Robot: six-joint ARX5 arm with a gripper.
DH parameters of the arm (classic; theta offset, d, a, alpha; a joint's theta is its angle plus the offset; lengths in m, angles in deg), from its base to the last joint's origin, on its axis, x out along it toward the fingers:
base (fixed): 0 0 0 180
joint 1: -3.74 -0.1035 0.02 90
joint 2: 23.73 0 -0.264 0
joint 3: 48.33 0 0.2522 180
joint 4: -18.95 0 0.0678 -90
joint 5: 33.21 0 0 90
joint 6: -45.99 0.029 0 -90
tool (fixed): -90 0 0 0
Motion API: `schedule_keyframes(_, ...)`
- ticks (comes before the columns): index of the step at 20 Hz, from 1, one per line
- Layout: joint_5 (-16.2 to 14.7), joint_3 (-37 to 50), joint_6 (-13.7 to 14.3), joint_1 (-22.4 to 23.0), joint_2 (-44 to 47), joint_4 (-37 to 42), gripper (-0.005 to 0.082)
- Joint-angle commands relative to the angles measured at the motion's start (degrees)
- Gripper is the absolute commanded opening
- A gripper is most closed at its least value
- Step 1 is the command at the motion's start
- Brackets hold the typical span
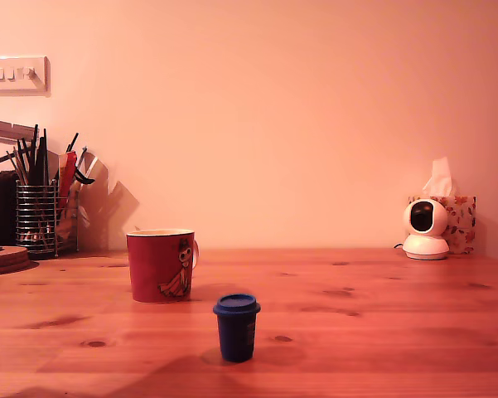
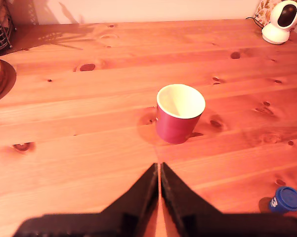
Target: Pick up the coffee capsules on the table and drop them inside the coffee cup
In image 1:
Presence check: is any white wall light switch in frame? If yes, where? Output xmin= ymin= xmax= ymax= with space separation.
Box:
xmin=0 ymin=56 xmax=51 ymax=97

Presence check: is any red paper packet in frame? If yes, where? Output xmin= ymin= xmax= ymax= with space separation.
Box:
xmin=56 ymin=150 xmax=78 ymax=197

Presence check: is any red cartoon print mug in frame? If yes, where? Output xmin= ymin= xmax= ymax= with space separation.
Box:
xmin=126 ymin=227 xmax=201 ymax=304

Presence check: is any large round cork trivet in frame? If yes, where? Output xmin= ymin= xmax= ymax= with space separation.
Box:
xmin=0 ymin=245 xmax=31 ymax=277

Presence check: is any floral tissue box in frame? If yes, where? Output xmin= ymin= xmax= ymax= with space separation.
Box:
xmin=408 ymin=194 xmax=477 ymax=255

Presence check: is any pale paper packet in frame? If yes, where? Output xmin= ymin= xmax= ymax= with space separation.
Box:
xmin=57 ymin=182 xmax=90 ymax=242

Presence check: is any grey metal wall rail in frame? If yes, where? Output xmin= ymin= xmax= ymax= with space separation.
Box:
xmin=0 ymin=118 xmax=61 ymax=158

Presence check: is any metal wire utensil rack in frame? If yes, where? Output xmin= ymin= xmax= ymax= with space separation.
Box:
xmin=15 ymin=178 xmax=80 ymax=256

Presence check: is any dark ribbed object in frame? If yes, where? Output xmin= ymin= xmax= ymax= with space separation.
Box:
xmin=0 ymin=158 xmax=20 ymax=246

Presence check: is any small white round camera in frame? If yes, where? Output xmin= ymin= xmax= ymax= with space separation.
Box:
xmin=401 ymin=197 xmax=452 ymax=261

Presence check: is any blue coffee capsule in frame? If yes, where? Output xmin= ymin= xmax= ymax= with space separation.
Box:
xmin=212 ymin=293 xmax=262 ymax=363

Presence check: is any black spatula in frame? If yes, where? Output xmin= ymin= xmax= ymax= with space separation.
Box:
xmin=27 ymin=136 xmax=51 ymax=186

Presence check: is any white paper tissue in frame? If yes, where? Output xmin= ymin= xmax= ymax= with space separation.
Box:
xmin=422 ymin=157 xmax=455 ymax=197

